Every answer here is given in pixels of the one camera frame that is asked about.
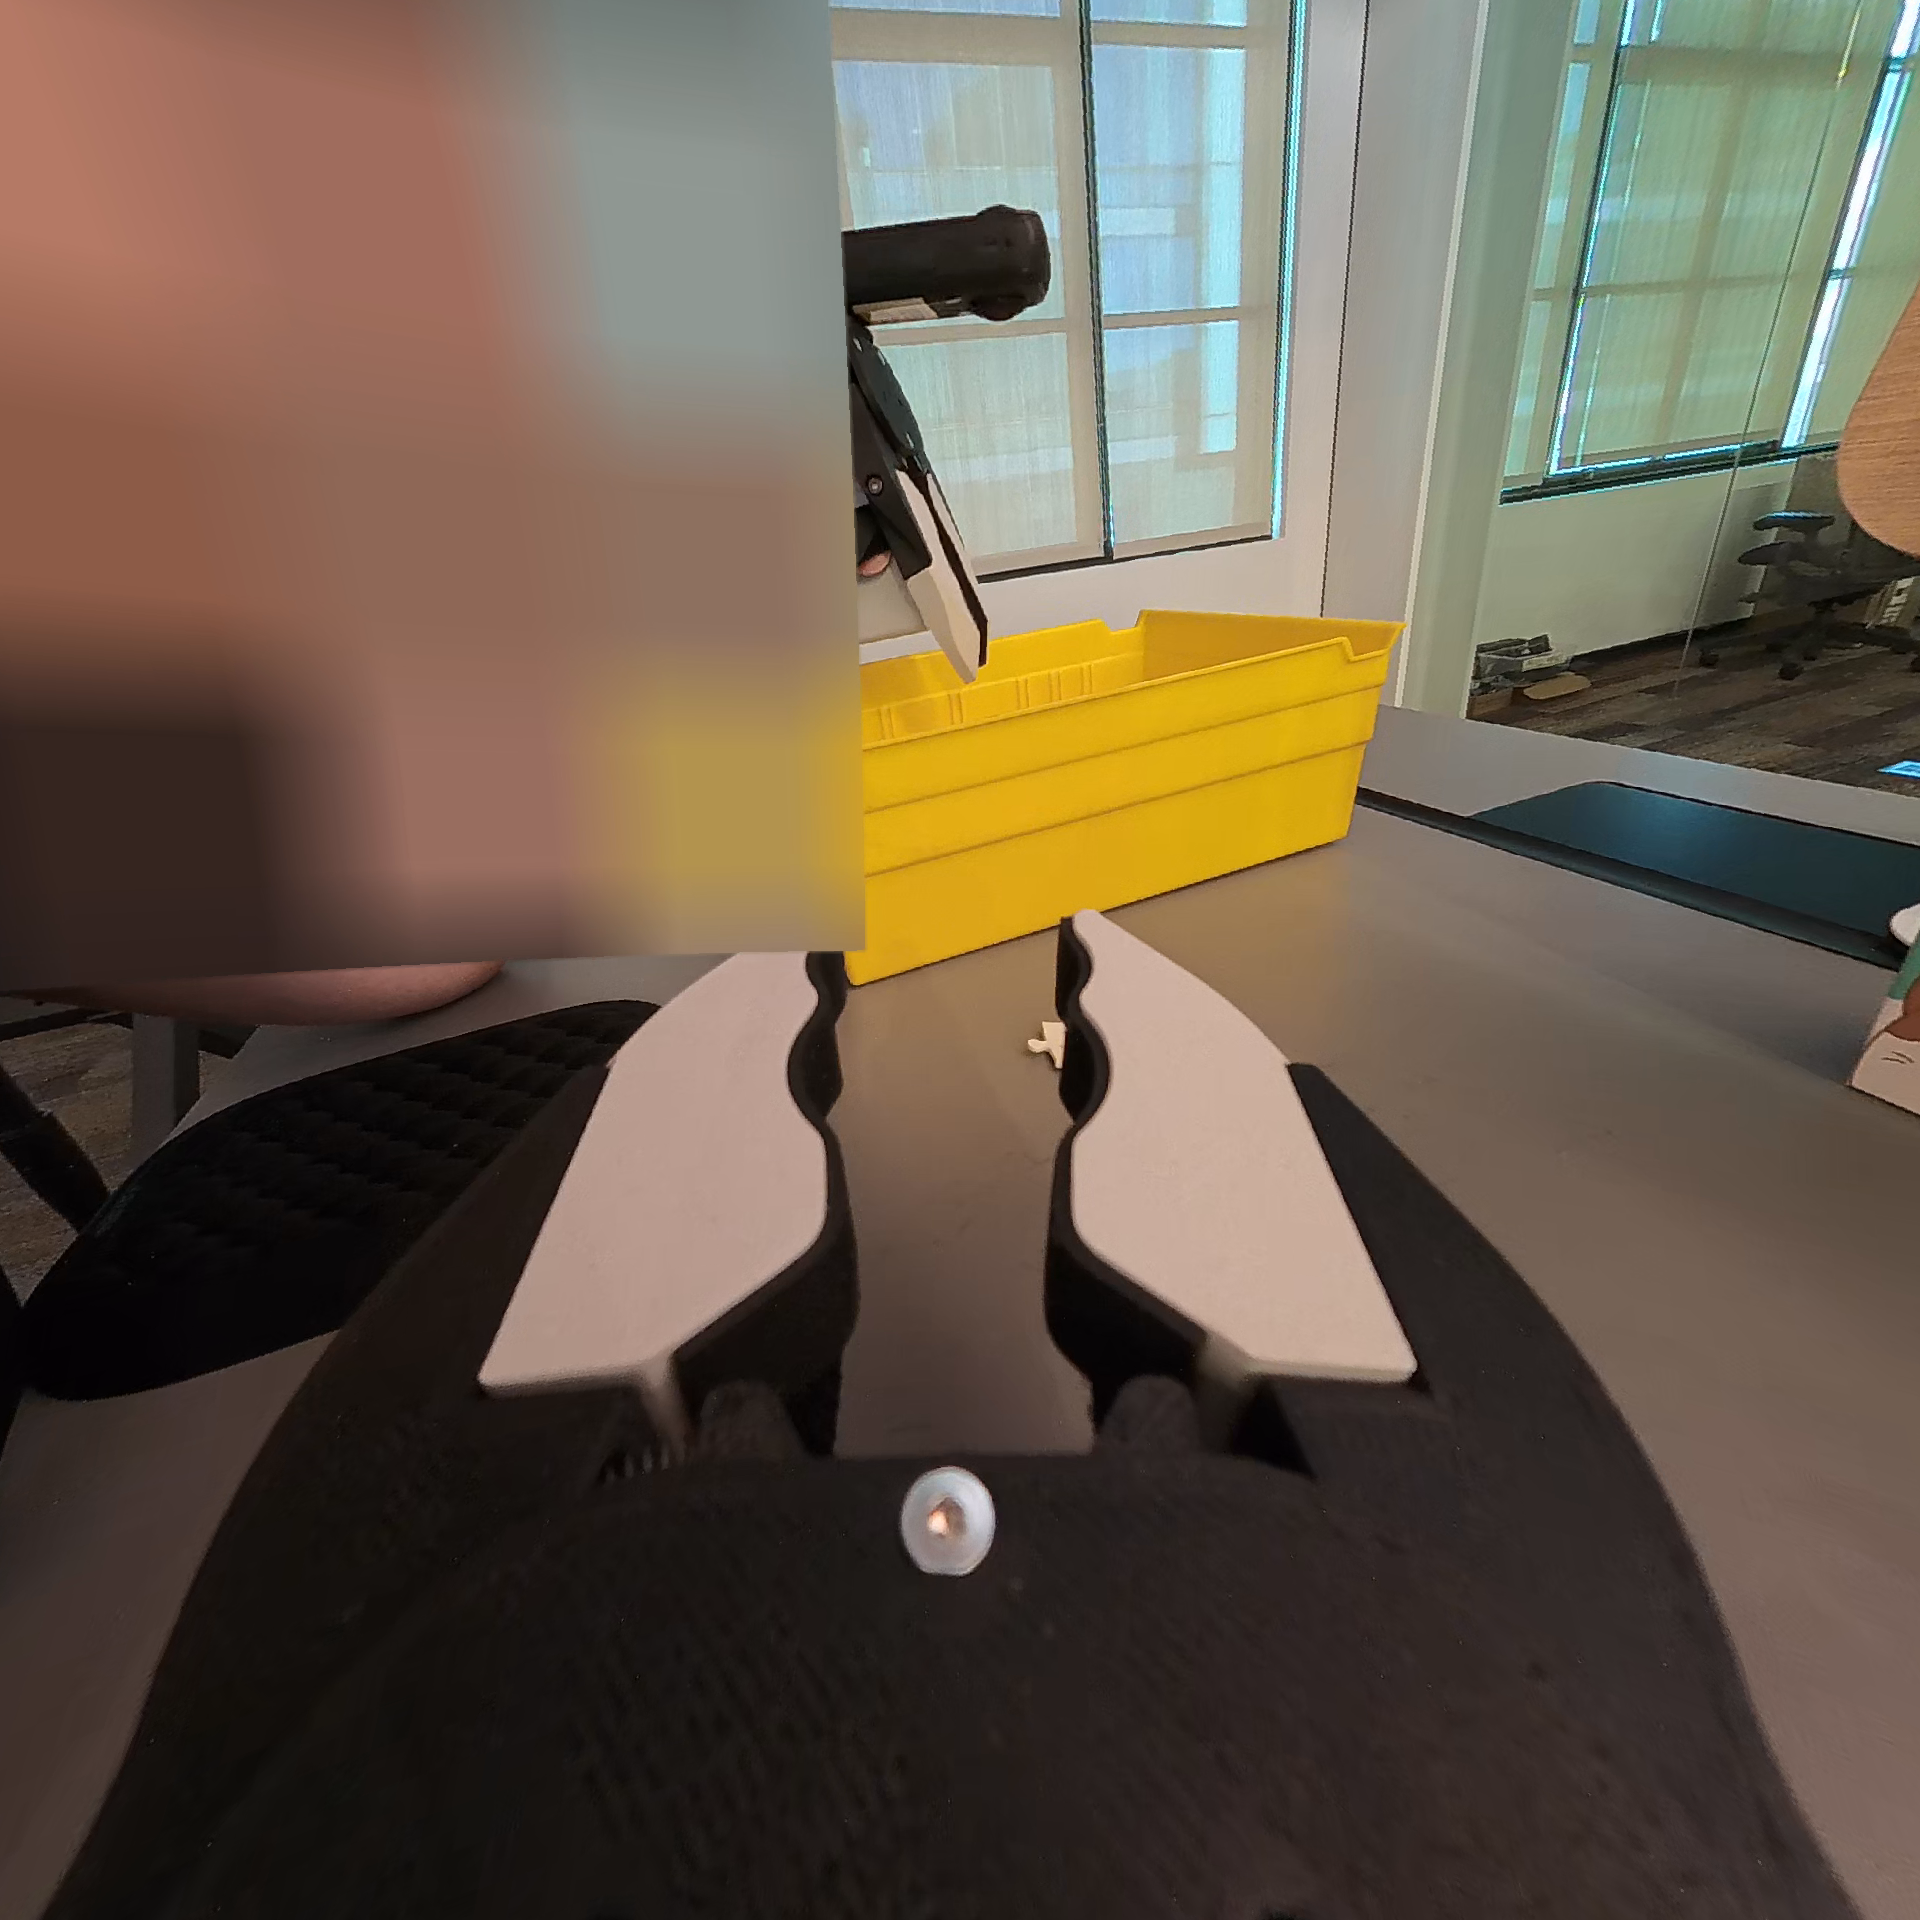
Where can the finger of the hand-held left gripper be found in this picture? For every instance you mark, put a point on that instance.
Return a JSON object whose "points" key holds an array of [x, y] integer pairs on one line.
{"points": [[944, 585], [892, 618]]}

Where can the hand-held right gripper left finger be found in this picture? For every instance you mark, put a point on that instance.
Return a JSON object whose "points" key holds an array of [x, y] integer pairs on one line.
{"points": [[674, 1200]]}

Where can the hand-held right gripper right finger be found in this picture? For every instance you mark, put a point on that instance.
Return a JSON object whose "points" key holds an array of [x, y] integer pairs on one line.
{"points": [[1231, 1200]]}

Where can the white puzzle piece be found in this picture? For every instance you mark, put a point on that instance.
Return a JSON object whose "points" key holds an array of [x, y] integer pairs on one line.
{"points": [[1044, 1039]]}

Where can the yellow plastic bin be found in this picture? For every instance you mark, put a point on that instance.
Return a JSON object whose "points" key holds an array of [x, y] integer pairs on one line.
{"points": [[1125, 810]]}

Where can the person's left forearm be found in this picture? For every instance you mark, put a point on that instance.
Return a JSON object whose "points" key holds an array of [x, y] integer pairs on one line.
{"points": [[376, 991]]}

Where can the printed puzzle box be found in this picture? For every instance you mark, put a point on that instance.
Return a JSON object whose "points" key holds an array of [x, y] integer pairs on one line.
{"points": [[1893, 1036]]}

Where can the large framed window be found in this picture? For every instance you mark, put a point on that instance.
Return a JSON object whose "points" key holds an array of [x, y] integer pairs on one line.
{"points": [[1695, 224], [1170, 224]]}

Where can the black wrist rest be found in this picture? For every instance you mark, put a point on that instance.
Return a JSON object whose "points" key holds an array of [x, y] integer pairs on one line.
{"points": [[301, 1185]]}

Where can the black mesh office chair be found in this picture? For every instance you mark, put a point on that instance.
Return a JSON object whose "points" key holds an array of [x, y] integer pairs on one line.
{"points": [[1800, 580]]}

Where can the tan board with paper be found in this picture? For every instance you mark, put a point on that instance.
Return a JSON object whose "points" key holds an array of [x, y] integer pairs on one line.
{"points": [[1892, 436]]}

